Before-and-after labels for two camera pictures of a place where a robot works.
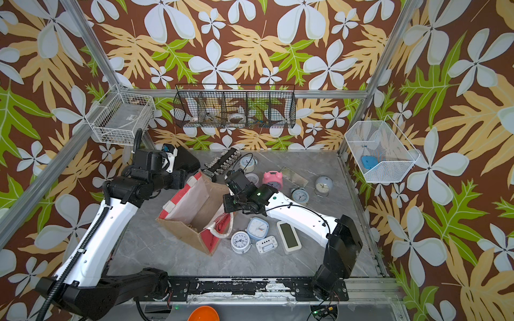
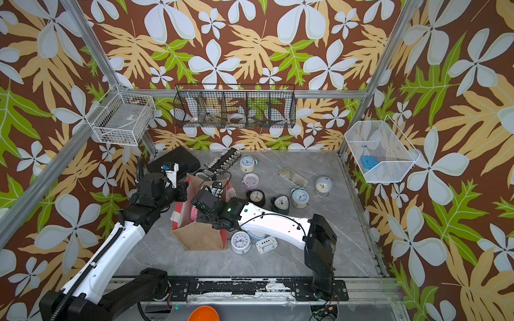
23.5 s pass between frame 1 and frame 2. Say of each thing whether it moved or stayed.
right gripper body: moved
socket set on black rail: stayed
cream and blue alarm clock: stayed
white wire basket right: stayed
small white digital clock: stayed
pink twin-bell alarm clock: moved
